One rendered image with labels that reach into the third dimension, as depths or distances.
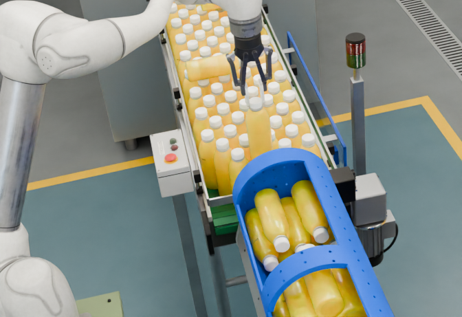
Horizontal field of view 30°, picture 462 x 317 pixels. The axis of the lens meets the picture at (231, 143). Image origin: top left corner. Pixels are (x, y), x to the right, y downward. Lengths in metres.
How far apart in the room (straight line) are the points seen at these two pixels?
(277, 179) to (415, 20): 3.11
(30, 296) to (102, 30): 0.62
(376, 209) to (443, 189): 1.34
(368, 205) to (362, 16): 2.83
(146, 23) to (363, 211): 1.10
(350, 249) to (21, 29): 0.92
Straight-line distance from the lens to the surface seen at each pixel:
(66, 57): 1.88
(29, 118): 2.07
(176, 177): 2.59
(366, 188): 2.80
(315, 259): 2.04
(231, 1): 2.28
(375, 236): 2.90
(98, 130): 4.76
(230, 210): 2.70
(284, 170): 2.41
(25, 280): 2.04
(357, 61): 2.80
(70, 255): 4.03
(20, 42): 2.00
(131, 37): 1.99
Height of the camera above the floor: 2.67
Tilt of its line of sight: 37 degrees down
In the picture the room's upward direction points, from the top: 8 degrees counter-clockwise
